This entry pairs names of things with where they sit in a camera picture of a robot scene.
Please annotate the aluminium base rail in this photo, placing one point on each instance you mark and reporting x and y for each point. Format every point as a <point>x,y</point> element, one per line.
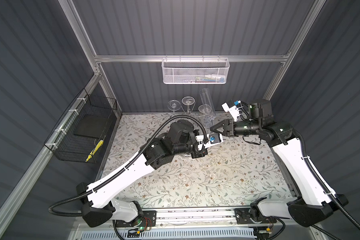
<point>198,217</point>

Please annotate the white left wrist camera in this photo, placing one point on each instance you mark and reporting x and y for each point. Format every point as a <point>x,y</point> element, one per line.
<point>211,142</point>

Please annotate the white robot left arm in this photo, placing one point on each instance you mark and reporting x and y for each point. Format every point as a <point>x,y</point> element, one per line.
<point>96,203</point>

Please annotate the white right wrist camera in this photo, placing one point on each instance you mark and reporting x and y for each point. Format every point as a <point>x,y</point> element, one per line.
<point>236,110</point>

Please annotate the white wire mesh basket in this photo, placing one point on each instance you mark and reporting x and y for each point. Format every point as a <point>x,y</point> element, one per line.
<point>176,70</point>

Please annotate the clear wine glass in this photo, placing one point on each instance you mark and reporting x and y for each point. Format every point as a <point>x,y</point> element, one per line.
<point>174,106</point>
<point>189,102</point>
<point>205,109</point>
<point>207,99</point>

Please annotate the items in white basket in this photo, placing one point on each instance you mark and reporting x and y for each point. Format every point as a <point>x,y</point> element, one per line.
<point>207,79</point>

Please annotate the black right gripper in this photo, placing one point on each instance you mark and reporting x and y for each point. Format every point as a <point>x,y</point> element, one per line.
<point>227,127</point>

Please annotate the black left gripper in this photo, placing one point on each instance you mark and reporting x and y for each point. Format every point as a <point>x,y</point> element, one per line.
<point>199,153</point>

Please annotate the black pad in basket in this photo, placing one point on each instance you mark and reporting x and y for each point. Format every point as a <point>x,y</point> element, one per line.
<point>91,126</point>

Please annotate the white ventilated cover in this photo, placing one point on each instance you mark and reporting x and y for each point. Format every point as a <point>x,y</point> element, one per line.
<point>192,233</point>

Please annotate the black wire basket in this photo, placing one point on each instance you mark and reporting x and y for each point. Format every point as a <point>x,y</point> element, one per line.
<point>65,146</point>

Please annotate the chrome wine glass rack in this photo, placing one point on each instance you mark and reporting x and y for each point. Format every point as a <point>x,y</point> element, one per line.
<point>193,114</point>

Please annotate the yellow black tool in basket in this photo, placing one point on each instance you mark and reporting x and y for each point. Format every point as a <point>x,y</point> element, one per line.
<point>95,149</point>

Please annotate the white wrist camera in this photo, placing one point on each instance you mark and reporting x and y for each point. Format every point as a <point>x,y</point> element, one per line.
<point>236,110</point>
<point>211,142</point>

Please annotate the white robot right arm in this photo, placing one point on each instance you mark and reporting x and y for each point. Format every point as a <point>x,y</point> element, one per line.
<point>313,199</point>

